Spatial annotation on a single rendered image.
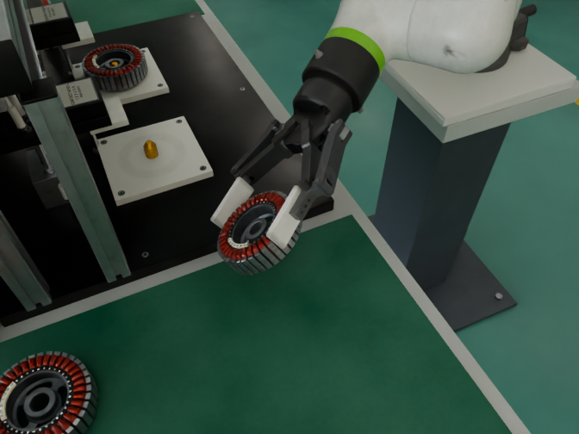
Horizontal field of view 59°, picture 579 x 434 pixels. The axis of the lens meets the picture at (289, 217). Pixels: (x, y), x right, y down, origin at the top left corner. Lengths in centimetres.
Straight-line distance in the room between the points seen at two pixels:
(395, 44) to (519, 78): 41
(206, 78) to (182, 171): 27
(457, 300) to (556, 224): 51
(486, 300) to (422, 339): 99
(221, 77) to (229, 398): 61
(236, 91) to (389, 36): 35
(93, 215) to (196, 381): 23
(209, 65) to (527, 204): 130
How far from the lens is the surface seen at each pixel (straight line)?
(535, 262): 181
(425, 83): 102
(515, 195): 199
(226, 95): 96
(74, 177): 58
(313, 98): 66
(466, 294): 164
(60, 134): 53
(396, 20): 71
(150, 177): 80
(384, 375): 63
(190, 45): 111
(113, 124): 75
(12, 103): 74
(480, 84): 104
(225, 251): 62
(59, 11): 96
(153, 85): 99
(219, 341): 65
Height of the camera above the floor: 132
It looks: 49 degrees down
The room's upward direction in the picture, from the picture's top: straight up
